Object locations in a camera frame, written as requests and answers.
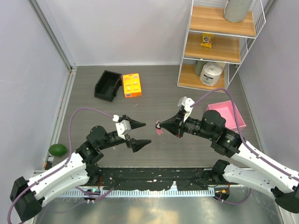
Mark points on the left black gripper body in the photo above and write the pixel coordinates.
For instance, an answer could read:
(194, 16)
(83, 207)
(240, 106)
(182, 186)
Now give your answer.
(128, 140)

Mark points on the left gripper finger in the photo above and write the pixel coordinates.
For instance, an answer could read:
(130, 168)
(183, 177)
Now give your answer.
(134, 124)
(136, 145)

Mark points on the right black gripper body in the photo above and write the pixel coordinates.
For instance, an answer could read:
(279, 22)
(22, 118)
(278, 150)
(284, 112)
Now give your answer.
(192, 126)

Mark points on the pink strap keyring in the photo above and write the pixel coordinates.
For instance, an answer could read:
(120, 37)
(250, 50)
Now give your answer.
(159, 129)

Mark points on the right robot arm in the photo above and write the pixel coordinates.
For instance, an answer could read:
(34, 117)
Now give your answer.
(267, 176)

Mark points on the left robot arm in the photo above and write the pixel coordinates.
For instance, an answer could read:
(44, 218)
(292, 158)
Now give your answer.
(29, 196)

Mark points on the pink plastic tray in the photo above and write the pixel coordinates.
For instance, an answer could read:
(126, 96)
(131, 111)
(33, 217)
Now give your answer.
(226, 111)

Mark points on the orange cardboard box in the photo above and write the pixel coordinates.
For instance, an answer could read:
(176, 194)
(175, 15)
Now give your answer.
(132, 85)

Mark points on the black plastic bin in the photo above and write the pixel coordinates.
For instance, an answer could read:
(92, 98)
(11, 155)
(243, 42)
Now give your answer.
(108, 85)

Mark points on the white paper roll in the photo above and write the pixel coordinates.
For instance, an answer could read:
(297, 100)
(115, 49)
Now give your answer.
(211, 73)

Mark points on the grey can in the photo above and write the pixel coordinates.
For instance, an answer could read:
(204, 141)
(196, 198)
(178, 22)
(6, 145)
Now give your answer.
(198, 67)

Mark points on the green lime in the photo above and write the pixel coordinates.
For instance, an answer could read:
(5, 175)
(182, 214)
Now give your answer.
(57, 150)

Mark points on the yellow snack packet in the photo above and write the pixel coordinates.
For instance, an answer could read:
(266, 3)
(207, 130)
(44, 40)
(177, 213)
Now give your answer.
(207, 40)

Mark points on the grey felt cylinder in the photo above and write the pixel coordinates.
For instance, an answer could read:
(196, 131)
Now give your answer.
(236, 10)

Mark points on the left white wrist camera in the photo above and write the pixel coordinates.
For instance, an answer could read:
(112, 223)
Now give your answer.
(122, 124)

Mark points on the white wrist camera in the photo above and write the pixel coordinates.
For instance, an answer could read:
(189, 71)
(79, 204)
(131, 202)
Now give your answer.
(122, 124)
(187, 104)

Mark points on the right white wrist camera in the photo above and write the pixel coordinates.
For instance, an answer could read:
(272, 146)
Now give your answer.
(187, 104)

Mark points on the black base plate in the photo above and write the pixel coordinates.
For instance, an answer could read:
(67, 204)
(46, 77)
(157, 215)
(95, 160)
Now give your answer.
(155, 179)

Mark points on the white slotted cable duct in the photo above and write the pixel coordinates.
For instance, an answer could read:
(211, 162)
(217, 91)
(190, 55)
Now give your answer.
(172, 192)

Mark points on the white wire wooden shelf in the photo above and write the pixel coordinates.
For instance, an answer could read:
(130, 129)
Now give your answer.
(231, 43)

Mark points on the aluminium frame rail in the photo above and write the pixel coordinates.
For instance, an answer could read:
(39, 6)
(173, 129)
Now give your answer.
(51, 34)

